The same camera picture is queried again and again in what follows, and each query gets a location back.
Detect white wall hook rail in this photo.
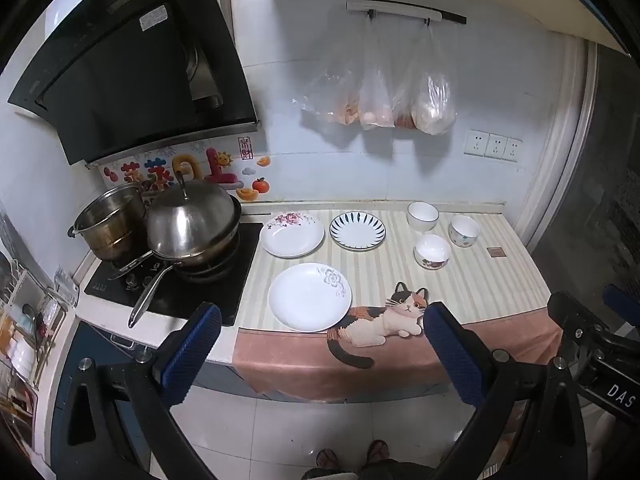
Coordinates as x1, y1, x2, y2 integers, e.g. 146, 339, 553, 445
346, 0, 468, 25

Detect black range hood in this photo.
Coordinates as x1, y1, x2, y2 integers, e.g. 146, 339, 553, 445
7, 0, 258, 166

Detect colourful wall stickers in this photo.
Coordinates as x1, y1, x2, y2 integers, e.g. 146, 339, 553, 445
102, 147, 271, 203

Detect white plate blue leaf rim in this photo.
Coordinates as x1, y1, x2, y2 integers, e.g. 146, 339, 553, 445
329, 211, 387, 252

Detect white bowl small spotted print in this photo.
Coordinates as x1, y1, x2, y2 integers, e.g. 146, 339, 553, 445
448, 215, 482, 248

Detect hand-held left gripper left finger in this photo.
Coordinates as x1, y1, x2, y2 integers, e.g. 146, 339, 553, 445
50, 301, 223, 480

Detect white bowl dark rim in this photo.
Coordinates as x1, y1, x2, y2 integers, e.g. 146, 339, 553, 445
406, 201, 440, 234

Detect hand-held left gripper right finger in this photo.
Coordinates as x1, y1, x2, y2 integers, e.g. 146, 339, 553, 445
423, 301, 589, 480

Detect steel stockpot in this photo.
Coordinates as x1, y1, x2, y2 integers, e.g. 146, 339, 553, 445
68, 183, 151, 261

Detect steel wok with long handle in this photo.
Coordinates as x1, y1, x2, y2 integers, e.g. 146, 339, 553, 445
128, 200, 243, 328

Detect glass door with white frame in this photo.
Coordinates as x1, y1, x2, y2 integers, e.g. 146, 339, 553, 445
515, 35, 640, 321

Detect white bowl red floral print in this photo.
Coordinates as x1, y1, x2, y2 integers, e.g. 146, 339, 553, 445
413, 234, 452, 270

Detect wire dish rack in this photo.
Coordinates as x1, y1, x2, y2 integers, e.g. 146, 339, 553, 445
0, 250, 81, 411

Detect clear plastic bag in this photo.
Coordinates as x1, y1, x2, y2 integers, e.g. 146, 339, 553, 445
357, 20, 397, 131
410, 24, 457, 136
300, 22, 371, 126

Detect steel dome lid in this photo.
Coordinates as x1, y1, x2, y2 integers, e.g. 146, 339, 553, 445
146, 172, 236, 256

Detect white plate pink floral print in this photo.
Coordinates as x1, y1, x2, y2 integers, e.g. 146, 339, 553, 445
259, 212, 326, 259

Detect stack of white bowls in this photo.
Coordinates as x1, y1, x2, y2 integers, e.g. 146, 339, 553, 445
9, 339, 37, 377

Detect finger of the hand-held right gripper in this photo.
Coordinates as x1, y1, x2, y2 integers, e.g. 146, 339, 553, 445
546, 291, 608, 361
602, 284, 640, 318

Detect steel utensil handle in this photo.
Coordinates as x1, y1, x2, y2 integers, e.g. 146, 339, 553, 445
107, 250, 156, 281

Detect black gas stove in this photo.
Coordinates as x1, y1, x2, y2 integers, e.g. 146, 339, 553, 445
84, 220, 264, 328

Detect striped cat print mat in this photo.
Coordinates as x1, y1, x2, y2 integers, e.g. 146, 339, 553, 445
232, 207, 563, 403

